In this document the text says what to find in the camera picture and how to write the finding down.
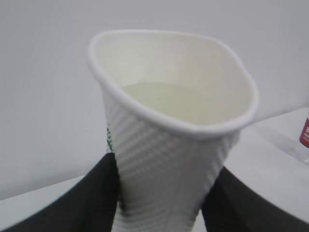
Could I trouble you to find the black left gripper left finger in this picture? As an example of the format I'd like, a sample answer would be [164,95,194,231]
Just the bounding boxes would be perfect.
[6,153,120,232]

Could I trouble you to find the white paper coffee cup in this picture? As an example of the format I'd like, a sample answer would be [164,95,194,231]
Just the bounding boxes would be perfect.
[87,30,259,232]

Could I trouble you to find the clear plastic water bottle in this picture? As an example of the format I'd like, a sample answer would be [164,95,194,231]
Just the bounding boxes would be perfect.
[294,117,309,165]

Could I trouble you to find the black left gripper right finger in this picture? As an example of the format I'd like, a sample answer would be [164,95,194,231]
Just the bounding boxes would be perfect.
[201,168,309,232]

